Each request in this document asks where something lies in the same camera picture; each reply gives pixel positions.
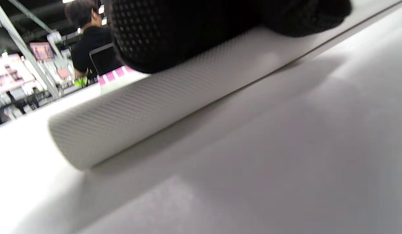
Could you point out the green striped mouse pad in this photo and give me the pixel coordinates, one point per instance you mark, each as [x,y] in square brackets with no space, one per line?
[155,104]

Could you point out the grey metal frame beam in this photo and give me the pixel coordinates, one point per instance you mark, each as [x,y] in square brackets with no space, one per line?
[25,48]

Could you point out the dark chair with grey rim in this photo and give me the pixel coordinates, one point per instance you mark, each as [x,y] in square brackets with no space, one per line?
[105,60]

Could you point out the person's left hand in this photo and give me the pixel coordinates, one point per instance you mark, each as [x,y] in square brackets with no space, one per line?
[188,26]

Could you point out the computer monitor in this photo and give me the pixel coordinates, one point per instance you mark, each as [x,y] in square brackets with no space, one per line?
[42,51]

